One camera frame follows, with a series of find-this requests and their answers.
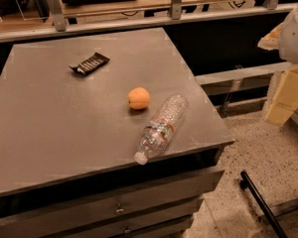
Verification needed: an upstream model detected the drawer metal knob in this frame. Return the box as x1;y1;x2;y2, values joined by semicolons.
115;203;125;215
124;226;131;234

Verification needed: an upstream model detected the orange apricot fruit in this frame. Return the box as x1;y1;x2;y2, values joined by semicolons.
127;87;150;110

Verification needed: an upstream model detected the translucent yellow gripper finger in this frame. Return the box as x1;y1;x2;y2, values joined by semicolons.
263;65;298;126
257;23;283;51

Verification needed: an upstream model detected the lower drawer metal knob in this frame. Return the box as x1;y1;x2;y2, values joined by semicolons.
124;226;131;234

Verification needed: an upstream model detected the black metal bar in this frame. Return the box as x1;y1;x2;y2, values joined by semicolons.
239;171;288;238

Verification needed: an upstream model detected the clear plastic water bottle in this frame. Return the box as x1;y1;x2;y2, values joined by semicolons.
134;94;189;165

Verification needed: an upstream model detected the grey drawer cabinet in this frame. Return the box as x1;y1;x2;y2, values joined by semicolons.
0;29;232;238

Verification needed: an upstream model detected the upper drawer metal knob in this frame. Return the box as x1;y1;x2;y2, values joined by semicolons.
115;203;125;215

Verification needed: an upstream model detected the black rxbar chocolate wrapper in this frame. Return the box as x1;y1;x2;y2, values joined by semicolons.
70;53;109;76

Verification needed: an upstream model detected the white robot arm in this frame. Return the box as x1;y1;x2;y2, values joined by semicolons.
257;4;298;126

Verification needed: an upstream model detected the wooden counter with metal rail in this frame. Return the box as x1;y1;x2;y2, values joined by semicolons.
0;0;298;45

